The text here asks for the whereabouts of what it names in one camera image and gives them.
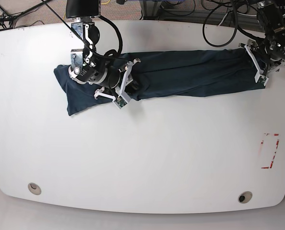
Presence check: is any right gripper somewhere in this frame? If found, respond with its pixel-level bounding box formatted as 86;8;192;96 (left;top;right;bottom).
101;67;125;95

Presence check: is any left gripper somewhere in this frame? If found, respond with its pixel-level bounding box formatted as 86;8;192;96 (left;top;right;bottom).
257;51;285;72

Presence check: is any dark teal T-shirt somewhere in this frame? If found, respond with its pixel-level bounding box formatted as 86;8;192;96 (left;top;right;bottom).
54;48;265;115

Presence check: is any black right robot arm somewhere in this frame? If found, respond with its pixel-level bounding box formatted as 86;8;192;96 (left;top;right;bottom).
65;0;139;99

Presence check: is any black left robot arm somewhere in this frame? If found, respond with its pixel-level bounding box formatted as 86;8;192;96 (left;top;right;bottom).
256;0;285;71

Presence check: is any red tape rectangle marking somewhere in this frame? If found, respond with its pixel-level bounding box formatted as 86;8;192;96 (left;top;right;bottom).
259;133;280;169

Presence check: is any black tripod stand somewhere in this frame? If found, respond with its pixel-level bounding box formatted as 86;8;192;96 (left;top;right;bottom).
0;0;52;31

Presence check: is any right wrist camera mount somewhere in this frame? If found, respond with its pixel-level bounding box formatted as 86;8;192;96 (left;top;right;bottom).
94;58;142;110

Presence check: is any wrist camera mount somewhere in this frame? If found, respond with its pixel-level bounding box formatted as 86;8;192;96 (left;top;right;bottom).
239;39;285;86
94;58;142;110

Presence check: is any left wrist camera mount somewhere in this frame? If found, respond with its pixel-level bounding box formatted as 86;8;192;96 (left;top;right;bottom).
239;39;285;86

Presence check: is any grey metal frame leg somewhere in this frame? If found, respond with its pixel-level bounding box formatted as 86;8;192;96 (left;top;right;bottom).
139;0;163;20

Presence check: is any right table cable grommet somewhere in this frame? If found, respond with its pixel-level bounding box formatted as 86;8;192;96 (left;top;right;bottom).
238;191;252;204

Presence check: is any table cable grommet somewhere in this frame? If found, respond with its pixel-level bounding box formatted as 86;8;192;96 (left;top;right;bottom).
28;183;41;196
238;191;252;204

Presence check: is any left table cable grommet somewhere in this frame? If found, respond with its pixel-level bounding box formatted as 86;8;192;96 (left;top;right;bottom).
28;183;41;196

